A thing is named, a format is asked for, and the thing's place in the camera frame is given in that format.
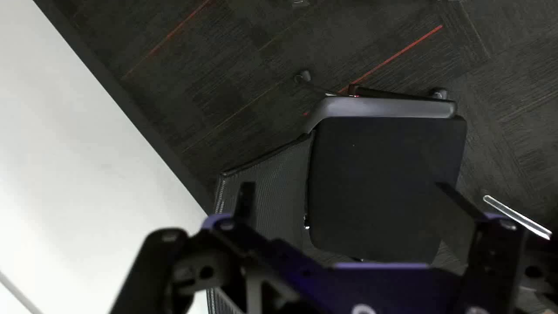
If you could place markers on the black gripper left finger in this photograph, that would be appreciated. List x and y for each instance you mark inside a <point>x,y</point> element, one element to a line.
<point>244,203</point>

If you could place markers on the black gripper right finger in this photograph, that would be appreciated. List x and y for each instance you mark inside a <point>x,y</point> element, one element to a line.
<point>462,203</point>

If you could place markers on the black office chair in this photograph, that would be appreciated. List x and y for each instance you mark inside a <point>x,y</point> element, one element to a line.
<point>384,185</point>

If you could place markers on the silver metal rod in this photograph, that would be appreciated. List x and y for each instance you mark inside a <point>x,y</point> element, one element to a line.
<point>516,217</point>

